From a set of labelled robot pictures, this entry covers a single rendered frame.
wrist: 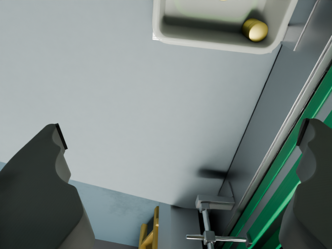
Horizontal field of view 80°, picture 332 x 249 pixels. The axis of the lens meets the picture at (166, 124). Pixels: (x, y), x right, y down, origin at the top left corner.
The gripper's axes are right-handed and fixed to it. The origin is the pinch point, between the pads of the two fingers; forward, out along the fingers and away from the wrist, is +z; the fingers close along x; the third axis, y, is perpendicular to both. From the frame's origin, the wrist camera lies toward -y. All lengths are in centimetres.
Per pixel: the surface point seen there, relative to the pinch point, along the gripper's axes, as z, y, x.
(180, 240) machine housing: 27, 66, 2
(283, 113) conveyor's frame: 25.3, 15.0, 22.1
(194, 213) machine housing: 37, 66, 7
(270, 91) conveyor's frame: 32.5, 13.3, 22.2
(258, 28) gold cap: 29.2, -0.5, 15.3
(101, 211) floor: 120, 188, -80
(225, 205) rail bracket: 27, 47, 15
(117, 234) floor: 123, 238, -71
